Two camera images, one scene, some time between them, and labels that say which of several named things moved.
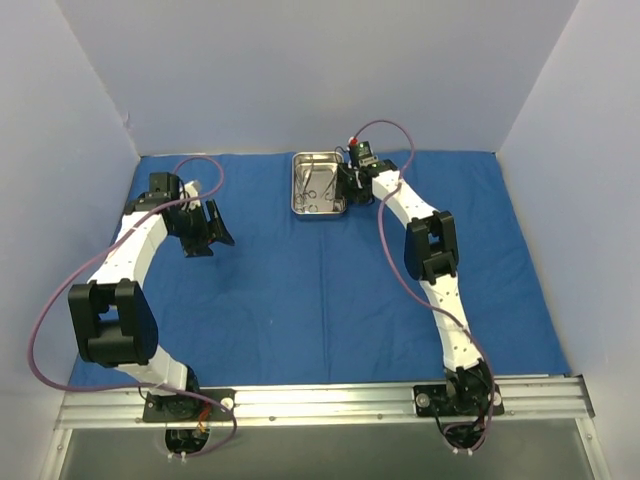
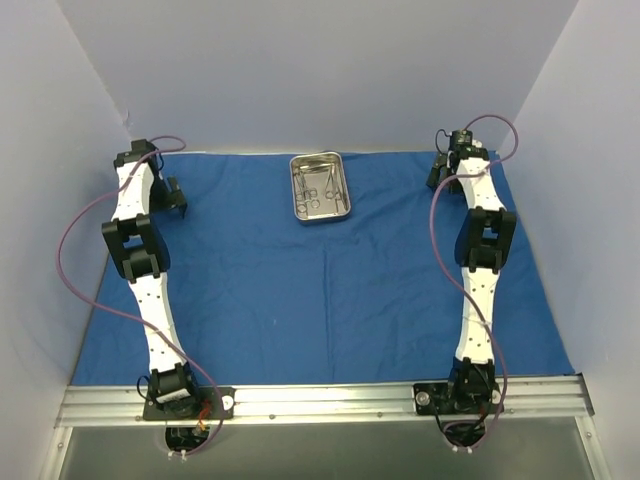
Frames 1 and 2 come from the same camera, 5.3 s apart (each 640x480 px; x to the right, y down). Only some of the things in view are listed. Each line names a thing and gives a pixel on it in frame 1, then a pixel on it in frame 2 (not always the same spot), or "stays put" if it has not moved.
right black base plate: x=431 y=399 stays put
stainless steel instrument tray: x=313 y=183 stays put
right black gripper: x=348 y=183 → x=438 y=171
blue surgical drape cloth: x=322 y=301 stays put
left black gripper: x=204 y=228 → x=173 y=195
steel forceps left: x=302 y=177 stays put
